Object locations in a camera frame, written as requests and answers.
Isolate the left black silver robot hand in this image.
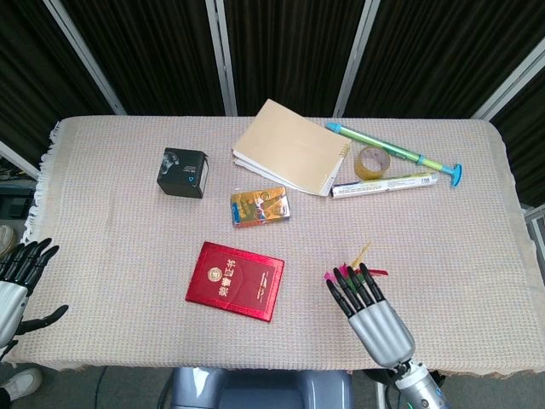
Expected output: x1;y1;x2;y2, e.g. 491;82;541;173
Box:
0;237;69;349

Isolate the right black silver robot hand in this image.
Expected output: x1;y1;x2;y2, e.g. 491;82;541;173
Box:
325;262;416;368

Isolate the colourful feather shuttlecock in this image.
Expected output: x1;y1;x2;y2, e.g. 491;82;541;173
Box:
324;242;389;283

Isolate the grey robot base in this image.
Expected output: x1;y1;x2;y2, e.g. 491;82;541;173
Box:
163;366;354;409

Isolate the beige shoe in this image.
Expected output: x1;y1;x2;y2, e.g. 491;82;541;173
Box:
0;224;18;256

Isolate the white shoe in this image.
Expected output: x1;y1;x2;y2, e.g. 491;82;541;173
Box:
0;368;43;401

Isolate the black equipment box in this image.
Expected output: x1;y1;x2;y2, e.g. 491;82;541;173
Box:
0;187;36;221

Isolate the beige woven tablecloth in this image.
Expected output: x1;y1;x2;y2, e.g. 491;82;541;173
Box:
23;115;545;378

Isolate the white long carton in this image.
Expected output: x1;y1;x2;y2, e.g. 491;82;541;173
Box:
330;171;439;199

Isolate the red certificate book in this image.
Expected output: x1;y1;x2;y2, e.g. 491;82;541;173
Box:
185;241;285;323

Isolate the clear brown tape roll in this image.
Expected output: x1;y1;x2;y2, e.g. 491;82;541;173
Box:
354;147;392;180

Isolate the gold foil card pack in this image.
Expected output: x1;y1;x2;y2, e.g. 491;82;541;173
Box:
230;186;293;229

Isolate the grey metal rack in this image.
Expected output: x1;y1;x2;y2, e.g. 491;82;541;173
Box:
521;204;545;274

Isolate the green blue pump tube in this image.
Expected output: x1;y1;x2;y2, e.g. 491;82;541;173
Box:
325;122;464;188

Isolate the beige spiral notebook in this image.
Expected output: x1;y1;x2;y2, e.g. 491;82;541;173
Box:
232;98;353;198

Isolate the black cube box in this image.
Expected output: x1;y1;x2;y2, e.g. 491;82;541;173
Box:
156;147;210;199

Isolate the blue cable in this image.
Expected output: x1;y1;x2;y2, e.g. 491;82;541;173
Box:
94;366;108;409

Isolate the grey partition frame post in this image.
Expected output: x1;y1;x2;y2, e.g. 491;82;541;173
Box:
471;42;545;120
42;0;128;116
0;140;42;180
205;0;238;117
331;0;382;118

